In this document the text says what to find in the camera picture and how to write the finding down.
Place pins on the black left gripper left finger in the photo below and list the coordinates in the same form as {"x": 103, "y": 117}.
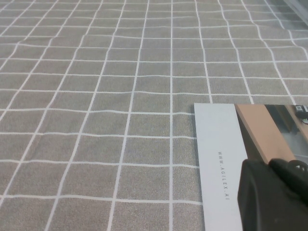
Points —
{"x": 264, "y": 204}

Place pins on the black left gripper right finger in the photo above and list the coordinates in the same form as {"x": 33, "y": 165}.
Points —
{"x": 294, "y": 175}

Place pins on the grey checked tablecloth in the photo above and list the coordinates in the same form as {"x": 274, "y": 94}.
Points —
{"x": 96, "y": 120}

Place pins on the AgileX photo brochure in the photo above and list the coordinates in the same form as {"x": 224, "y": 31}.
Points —
{"x": 217, "y": 132}

